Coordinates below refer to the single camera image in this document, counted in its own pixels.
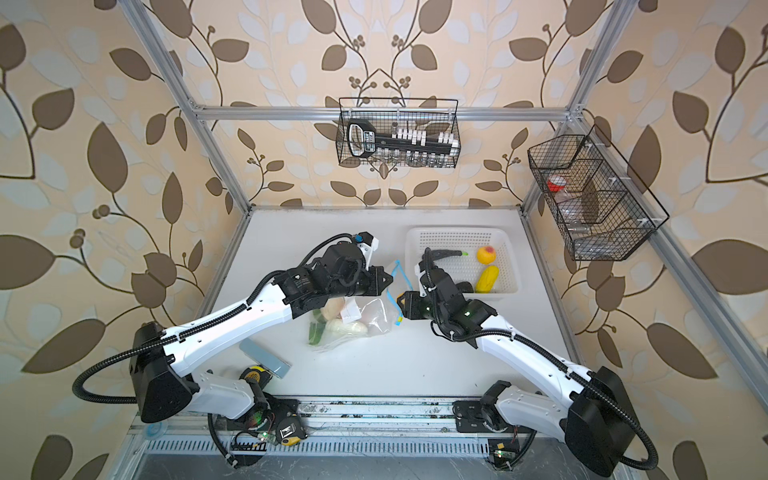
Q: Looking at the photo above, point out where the yellow red toy peach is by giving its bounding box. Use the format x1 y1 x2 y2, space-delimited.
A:
476 245 497 265

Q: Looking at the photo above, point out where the black wire basket back wall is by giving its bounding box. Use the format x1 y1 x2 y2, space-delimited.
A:
335 95 462 169

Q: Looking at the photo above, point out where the black wire basket right wall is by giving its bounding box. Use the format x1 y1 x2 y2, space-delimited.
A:
527 126 670 261

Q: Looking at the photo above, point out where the red capped item in basket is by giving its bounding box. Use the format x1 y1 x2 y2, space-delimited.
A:
546 175 567 193

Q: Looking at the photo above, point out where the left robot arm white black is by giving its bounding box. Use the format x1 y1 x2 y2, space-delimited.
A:
72 232 393 424

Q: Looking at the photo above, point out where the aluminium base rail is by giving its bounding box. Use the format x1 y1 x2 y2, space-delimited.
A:
128 394 565 439

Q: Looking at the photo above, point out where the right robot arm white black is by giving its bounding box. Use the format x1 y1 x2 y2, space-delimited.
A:
397 260 659 477

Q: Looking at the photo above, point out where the yellow black device on rail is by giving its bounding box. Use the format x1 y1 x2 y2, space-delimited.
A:
275 415 308 446

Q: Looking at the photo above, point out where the black wire basket wall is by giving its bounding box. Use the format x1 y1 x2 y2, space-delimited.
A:
527 126 670 261
335 95 462 169

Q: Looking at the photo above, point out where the black socket tool set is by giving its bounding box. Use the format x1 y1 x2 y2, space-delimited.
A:
345 120 460 160

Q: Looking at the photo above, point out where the yellow black tape measure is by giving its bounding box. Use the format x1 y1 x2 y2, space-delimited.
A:
240 365 273 389

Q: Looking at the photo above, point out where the white perforated plastic basket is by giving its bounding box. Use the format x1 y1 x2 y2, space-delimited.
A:
405 226 519 298

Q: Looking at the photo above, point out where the yellow toy lemon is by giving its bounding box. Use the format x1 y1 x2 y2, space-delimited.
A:
474 265 499 294

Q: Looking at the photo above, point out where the beige toy potato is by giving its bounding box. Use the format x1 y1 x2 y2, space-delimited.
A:
320 298 345 321

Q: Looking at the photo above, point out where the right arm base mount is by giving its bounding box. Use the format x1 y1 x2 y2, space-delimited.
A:
452 380 533 434

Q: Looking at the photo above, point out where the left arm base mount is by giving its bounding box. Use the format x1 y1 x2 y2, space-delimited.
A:
225 393 299 433

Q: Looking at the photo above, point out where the grey blue flat plate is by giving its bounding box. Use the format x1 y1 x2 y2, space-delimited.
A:
239 339 291 379

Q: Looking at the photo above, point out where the clear zip bag blue zipper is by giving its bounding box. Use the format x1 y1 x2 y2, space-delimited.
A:
308 260 413 351

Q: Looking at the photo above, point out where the dark toy eggplant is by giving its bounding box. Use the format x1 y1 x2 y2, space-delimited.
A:
430 249 468 261

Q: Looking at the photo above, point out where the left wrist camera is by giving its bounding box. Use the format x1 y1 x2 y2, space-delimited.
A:
353 232 379 256

